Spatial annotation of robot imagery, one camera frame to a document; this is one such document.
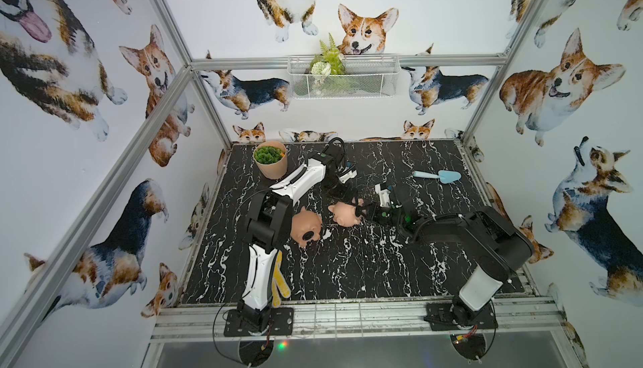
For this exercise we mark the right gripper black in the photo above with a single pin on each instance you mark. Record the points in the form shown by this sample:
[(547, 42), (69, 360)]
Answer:
[(372, 214)]

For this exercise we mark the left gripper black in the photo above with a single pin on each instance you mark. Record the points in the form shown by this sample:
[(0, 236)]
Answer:
[(339, 187)]

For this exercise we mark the pink piggy bank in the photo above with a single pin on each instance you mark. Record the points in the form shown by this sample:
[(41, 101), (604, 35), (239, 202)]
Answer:
[(346, 215), (306, 227)]

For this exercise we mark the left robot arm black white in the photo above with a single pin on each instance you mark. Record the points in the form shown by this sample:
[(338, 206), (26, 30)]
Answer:
[(269, 222)]

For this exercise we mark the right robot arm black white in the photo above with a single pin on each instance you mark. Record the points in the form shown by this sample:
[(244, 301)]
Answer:
[(489, 239)]

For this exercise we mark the teal silicone spatula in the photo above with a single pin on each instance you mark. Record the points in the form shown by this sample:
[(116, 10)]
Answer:
[(443, 176)]

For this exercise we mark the pink pot green plant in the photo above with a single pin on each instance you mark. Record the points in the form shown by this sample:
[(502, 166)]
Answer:
[(271, 159)]

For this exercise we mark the yellow work glove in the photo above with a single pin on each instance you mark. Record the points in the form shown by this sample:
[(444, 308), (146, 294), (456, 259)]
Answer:
[(279, 287)]

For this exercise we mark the green fern plant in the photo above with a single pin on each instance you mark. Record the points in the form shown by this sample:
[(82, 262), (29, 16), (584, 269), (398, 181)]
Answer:
[(328, 63)]

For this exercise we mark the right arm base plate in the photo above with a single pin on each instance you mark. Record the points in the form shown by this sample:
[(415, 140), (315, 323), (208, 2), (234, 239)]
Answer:
[(451, 317)]

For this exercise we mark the white wire wall basket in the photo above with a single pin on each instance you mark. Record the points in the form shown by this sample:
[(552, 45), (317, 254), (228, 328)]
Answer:
[(366, 77)]

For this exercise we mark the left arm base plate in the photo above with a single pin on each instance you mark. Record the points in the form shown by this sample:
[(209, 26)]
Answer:
[(281, 322)]

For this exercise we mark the aluminium front rail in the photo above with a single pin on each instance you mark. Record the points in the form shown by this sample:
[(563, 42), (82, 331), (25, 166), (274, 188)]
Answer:
[(353, 319)]

